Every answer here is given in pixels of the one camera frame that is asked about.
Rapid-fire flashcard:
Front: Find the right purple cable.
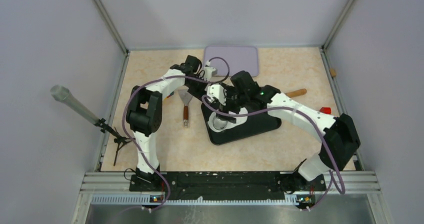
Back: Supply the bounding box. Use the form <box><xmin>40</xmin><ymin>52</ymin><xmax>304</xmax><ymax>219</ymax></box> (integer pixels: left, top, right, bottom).
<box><xmin>201</xmin><ymin>94</ymin><xmax>346</xmax><ymax>212</ymax></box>

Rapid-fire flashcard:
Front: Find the clear glass cup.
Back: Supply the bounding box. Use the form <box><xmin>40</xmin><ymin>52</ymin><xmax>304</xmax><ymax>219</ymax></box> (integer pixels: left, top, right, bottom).
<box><xmin>211</xmin><ymin>116</ymin><xmax>228</xmax><ymax>132</ymax></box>

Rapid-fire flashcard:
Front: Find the small wooden cork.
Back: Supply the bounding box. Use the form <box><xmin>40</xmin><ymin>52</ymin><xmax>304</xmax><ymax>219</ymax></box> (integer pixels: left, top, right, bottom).
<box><xmin>329</xmin><ymin>68</ymin><xmax>337</xmax><ymax>78</ymax></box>

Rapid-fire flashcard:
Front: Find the metal scraper wooden handle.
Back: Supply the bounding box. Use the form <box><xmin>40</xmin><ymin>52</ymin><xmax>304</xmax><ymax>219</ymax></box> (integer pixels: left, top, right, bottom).
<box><xmin>178</xmin><ymin>89</ymin><xmax>193</xmax><ymax>128</ymax></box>

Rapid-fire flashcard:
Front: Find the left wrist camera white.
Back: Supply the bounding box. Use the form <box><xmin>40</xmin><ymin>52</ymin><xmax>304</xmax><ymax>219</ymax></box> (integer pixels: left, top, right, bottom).
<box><xmin>202</xmin><ymin>65</ymin><xmax>217</xmax><ymax>81</ymax></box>

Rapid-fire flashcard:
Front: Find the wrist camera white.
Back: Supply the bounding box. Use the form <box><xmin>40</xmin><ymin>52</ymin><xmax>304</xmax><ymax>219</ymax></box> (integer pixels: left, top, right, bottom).
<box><xmin>206</xmin><ymin>84</ymin><xmax>227</xmax><ymax>106</ymax></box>
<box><xmin>202</xmin><ymin>65</ymin><xmax>217</xmax><ymax>81</ymax></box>

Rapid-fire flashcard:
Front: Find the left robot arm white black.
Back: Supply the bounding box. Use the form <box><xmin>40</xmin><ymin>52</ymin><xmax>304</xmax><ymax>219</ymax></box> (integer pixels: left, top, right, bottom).
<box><xmin>124</xmin><ymin>55</ymin><xmax>217</xmax><ymax>191</ymax></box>

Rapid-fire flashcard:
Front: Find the wooden dough roller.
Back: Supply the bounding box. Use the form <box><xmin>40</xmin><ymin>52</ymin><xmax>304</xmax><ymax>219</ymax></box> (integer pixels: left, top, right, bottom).
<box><xmin>285</xmin><ymin>88</ymin><xmax>307</xmax><ymax>98</ymax></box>

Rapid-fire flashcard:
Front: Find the lilac rectangular tray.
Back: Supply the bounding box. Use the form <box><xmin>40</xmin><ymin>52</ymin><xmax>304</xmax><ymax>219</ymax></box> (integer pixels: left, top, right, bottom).
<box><xmin>203</xmin><ymin>45</ymin><xmax>260</xmax><ymax>77</ymax></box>

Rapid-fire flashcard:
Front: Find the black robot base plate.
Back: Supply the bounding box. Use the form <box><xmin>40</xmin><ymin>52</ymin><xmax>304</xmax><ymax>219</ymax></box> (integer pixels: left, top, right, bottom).
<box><xmin>129</xmin><ymin>171</ymin><xmax>327</xmax><ymax>201</ymax></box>

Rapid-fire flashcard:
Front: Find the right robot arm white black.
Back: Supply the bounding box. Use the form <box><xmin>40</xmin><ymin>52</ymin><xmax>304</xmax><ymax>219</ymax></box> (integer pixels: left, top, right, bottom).
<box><xmin>207</xmin><ymin>71</ymin><xmax>361</xmax><ymax>190</ymax></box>

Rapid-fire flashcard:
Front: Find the grey microphone on tripod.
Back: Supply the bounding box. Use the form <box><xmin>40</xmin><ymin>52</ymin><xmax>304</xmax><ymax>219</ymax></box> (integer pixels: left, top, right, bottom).
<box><xmin>50</xmin><ymin>85</ymin><xmax>131</xmax><ymax>166</ymax></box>

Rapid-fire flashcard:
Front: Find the yellow red blue toy block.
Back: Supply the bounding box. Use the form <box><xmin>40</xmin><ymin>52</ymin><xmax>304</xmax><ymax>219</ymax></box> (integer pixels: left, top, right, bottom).
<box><xmin>165</xmin><ymin>91</ymin><xmax>175</xmax><ymax>99</ymax></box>

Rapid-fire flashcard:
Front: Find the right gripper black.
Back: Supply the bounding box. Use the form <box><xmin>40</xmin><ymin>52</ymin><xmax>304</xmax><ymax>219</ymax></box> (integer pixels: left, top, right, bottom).
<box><xmin>216</xmin><ymin>85</ymin><xmax>249</xmax><ymax>124</ymax></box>

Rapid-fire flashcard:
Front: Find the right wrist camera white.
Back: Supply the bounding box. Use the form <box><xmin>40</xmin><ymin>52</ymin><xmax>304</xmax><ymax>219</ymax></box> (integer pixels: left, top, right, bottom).
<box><xmin>206</xmin><ymin>84</ymin><xmax>227</xmax><ymax>106</ymax></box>

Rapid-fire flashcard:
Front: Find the black baking tray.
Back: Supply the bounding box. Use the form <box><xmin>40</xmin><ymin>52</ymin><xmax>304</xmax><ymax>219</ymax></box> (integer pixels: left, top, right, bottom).
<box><xmin>201</xmin><ymin>98</ymin><xmax>282</xmax><ymax>146</ymax></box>

